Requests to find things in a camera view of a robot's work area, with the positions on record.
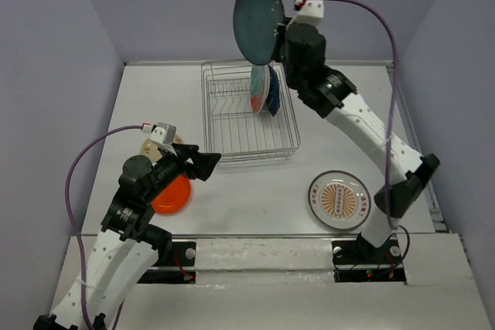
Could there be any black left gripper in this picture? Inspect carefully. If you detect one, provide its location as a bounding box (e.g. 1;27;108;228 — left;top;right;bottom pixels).
145;141;222;201

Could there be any red plate with turquoise flower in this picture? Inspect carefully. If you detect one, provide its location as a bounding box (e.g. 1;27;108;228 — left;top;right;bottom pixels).
250;65;270;114

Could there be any dark blue leaf-shaped plate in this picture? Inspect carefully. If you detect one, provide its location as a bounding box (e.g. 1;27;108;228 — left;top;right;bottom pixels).
266;65;280;117

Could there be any small beige plate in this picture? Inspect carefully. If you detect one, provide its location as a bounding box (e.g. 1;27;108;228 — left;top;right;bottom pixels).
139;138;176;164

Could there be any teal plate with white blossoms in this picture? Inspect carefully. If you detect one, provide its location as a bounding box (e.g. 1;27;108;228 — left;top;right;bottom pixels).
233;0;285;66

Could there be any white plate with orange sunburst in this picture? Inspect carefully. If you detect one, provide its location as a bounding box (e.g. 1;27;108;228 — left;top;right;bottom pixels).
307;170;370;231

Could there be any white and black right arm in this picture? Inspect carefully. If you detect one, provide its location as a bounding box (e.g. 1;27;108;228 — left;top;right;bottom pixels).
271;21;440;262

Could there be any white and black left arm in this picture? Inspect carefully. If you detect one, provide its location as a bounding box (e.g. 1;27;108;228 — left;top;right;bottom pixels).
33;144;221;329

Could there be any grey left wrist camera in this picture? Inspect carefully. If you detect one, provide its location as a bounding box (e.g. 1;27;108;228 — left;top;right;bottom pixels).
142;122;176;154

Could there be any silver wire dish rack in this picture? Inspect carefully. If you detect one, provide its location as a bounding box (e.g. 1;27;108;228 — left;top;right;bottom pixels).
201;60;301;166

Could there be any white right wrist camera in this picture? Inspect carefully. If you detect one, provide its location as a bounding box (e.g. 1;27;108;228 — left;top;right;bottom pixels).
289;0;324;27

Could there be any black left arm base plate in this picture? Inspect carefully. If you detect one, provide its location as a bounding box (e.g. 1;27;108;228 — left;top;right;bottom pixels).
138;240;196;284

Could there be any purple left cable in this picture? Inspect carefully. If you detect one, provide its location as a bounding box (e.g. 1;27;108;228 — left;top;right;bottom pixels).
64;124;148;327

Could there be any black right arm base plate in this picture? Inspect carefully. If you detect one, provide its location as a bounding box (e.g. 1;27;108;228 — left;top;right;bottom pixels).
332;240;407;283

